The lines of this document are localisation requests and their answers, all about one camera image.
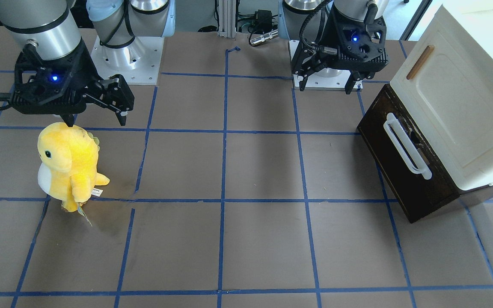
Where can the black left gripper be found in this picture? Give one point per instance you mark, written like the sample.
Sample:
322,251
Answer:
331,34

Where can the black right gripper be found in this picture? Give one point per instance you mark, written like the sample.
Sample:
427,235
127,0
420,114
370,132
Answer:
84,64

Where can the white drawer handle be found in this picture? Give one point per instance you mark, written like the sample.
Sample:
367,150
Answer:
405,147

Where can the dark wooden drawer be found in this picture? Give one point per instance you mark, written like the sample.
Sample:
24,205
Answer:
419,198

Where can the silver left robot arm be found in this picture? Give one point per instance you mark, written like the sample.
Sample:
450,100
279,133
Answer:
293,12

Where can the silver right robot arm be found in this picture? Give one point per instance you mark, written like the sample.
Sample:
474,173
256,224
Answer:
50,26

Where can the yellow plush dinosaur toy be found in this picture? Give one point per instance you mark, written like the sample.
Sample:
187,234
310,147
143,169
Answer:
68,171

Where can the black power adapter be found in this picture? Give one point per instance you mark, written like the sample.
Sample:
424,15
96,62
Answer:
263,21

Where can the cream cabinet body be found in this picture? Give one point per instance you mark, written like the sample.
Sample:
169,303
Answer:
446,84

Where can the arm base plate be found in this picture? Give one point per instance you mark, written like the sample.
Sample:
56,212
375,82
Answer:
138,63
326,79

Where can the aluminium frame post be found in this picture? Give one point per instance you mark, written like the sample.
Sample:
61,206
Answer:
227,18

